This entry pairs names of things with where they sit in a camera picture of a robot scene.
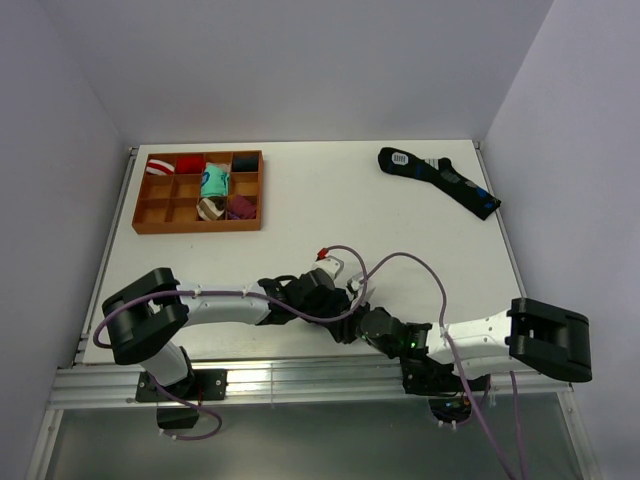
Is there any aluminium table frame rail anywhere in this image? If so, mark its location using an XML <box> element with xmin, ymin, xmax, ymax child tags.
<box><xmin>47</xmin><ymin>349</ymin><xmax>574</xmax><ymax>411</ymax></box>

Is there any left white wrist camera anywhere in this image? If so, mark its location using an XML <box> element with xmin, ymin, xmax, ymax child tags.
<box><xmin>312</xmin><ymin>248</ymin><xmax>344</xmax><ymax>281</ymax></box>

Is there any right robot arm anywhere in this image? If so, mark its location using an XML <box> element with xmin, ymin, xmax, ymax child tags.
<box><xmin>327</xmin><ymin>298</ymin><xmax>592</xmax><ymax>395</ymax></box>

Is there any purple sock roll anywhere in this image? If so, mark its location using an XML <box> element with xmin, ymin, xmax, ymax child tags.
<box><xmin>227</xmin><ymin>194</ymin><xmax>257</xmax><ymax>220</ymax></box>

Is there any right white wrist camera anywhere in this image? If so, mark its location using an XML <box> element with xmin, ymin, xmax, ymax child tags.
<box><xmin>346</xmin><ymin>273</ymin><xmax>376</xmax><ymax>308</ymax></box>

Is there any brown wooden organizer tray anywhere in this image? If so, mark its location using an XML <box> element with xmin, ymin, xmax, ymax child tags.
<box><xmin>132</xmin><ymin>150</ymin><xmax>265</xmax><ymax>235</ymax></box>

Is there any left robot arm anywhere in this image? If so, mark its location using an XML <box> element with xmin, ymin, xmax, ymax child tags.
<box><xmin>102</xmin><ymin>267</ymin><xmax>352</xmax><ymax>399</ymax></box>

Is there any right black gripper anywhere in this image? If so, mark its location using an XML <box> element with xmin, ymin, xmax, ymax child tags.
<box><xmin>321</xmin><ymin>294</ymin><xmax>398</xmax><ymax>358</ymax></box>

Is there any teal sock roll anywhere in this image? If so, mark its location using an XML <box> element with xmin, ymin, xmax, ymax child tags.
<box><xmin>200</xmin><ymin>164</ymin><xmax>230</xmax><ymax>197</ymax></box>

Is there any dark navy sock roll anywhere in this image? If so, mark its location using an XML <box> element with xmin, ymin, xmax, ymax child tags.
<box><xmin>232</xmin><ymin>155</ymin><xmax>260</xmax><ymax>173</ymax></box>

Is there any red white striped sock roll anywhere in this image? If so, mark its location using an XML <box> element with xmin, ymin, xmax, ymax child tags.
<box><xmin>145</xmin><ymin>159</ymin><xmax>175</xmax><ymax>176</ymax></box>

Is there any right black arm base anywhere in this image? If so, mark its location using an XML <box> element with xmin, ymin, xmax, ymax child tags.
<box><xmin>400</xmin><ymin>358</ymin><xmax>474</xmax><ymax>426</ymax></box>

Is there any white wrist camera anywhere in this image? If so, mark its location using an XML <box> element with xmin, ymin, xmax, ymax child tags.
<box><xmin>312</xmin><ymin>248</ymin><xmax>344</xmax><ymax>281</ymax></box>
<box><xmin>346</xmin><ymin>273</ymin><xmax>376</xmax><ymax>308</ymax></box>

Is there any black blue patterned sock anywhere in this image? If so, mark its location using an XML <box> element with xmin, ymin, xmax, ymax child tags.
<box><xmin>377</xmin><ymin>147</ymin><xmax>501</xmax><ymax>220</ymax></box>

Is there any brown white sock roll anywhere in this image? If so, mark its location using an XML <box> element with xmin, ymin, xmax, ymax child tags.
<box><xmin>196</xmin><ymin>197</ymin><xmax>226</xmax><ymax>221</ymax></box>

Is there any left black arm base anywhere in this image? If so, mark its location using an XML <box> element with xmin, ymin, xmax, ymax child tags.
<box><xmin>134</xmin><ymin>369</ymin><xmax>227</xmax><ymax>433</ymax></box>

